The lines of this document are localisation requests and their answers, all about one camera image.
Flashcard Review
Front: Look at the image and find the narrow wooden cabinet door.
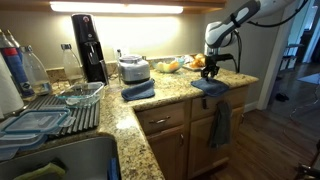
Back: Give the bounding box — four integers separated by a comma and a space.
146, 124, 187, 180

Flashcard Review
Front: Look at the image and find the under cabinet light strip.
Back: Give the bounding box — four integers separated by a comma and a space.
49, 1, 184, 15

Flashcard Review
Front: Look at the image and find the white wall outlet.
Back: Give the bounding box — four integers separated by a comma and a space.
114, 47, 130, 59

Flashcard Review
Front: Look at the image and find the black shoe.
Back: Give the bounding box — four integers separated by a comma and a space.
275, 93, 290, 103

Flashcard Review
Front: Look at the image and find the glass baking dish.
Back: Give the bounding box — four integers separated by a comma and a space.
55, 81, 106, 108

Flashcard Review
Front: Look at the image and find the blue-capped water bottle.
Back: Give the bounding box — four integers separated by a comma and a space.
0, 29, 36, 99

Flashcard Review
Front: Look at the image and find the folded blue microfibre cloth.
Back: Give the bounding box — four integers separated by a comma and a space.
120, 78, 156, 102

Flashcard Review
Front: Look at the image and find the blue rimmed container lid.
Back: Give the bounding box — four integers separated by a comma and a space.
0, 132, 48, 162
1, 107, 76, 135

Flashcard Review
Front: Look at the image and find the grey ribbed drying mat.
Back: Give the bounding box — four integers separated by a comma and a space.
24, 94, 101, 136

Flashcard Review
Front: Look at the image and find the black soda maker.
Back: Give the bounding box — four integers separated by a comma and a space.
70, 13, 110, 85

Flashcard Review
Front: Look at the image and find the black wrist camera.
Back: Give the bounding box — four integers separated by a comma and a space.
216, 53, 235, 63

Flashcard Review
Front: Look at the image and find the stainless steel sink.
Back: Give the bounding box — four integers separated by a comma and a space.
0, 134, 121, 180

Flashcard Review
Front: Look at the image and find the slim clear plastic bottle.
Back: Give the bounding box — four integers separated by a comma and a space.
60, 43, 86, 84

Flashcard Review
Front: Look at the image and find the silver food processor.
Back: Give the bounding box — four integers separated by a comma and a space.
117, 54, 151, 85

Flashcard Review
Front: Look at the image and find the wooden drawer black handle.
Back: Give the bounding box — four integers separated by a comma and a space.
190, 85, 249, 120

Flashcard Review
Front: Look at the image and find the black tripod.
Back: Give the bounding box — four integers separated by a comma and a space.
294, 139, 320, 180

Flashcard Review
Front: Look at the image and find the pale green fruit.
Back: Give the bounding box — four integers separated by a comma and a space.
155, 61, 171, 73

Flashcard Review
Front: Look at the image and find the large clear plastic bottle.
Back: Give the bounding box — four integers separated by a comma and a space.
20, 45, 53, 97

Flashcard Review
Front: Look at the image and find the dark blue terry cloth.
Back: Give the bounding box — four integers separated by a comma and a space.
190, 77, 230, 98

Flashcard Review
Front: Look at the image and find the glass fruit bowl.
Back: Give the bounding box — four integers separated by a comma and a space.
152, 57, 185, 74

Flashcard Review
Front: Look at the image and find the orange fruit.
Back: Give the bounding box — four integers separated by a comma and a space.
168, 60, 180, 72

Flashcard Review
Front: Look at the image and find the green sponge cloth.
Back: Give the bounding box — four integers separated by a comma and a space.
13, 162, 67, 180

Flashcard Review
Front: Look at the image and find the blue floor rug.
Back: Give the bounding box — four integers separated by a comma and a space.
298, 73, 320, 85

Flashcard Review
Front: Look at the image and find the wooden drawer silver handle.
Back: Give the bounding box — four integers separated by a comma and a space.
135, 101, 186, 136

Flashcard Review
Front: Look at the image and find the wide wooden cabinet door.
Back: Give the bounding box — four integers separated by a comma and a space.
187, 106, 246, 179

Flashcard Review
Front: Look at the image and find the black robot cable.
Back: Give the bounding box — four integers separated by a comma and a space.
232, 0, 310, 74

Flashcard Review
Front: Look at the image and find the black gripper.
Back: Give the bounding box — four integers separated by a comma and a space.
201, 54, 221, 81

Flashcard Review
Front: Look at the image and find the white rectangular plate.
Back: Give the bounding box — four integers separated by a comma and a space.
182, 61, 206, 72

